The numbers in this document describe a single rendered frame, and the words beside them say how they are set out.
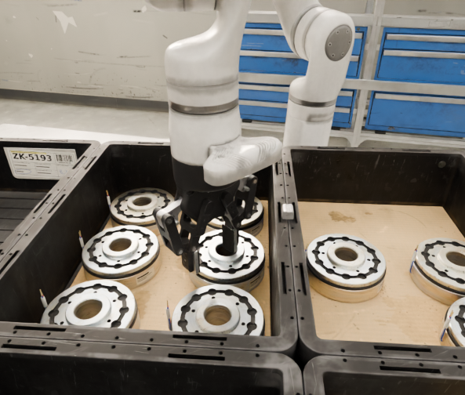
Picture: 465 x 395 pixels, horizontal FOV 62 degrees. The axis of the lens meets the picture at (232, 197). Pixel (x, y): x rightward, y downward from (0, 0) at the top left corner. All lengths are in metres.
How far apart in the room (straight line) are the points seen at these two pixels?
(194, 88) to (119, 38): 3.28
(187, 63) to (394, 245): 0.42
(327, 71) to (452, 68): 1.74
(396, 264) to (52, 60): 3.73
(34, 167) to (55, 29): 3.22
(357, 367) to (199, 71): 0.27
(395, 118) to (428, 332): 2.02
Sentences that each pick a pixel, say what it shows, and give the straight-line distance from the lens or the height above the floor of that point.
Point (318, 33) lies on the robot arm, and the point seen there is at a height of 1.09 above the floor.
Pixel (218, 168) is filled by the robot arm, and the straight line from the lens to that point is 0.34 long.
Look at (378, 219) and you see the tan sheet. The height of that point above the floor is 0.83.
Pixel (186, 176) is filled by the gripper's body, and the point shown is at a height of 1.01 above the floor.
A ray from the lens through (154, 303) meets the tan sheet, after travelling 0.51.
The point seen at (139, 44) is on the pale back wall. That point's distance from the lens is 3.56.
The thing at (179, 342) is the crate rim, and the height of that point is 0.93.
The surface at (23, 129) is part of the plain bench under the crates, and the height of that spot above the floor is 0.70.
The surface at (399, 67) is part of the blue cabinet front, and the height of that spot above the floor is 0.68.
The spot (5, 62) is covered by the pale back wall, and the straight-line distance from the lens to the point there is 4.37.
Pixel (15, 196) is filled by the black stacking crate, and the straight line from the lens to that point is 0.80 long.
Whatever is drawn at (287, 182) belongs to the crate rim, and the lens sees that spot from 0.55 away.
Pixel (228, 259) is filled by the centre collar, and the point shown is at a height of 0.87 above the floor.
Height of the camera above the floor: 1.20
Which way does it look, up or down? 32 degrees down
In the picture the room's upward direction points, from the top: straight up
